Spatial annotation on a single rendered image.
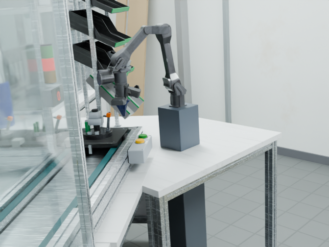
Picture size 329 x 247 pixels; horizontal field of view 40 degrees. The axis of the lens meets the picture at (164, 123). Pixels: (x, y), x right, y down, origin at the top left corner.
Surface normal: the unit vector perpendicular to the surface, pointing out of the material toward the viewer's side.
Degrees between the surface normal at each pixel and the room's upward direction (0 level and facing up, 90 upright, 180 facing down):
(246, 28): 90
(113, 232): 0
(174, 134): 90
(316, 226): 0
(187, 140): 90
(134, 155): 90
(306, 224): 0
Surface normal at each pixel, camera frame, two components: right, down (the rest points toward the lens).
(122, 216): -0.06, -0.96
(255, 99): -0.70, 0.24
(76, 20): -0.30, 0.28
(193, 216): 0.71, 0.15
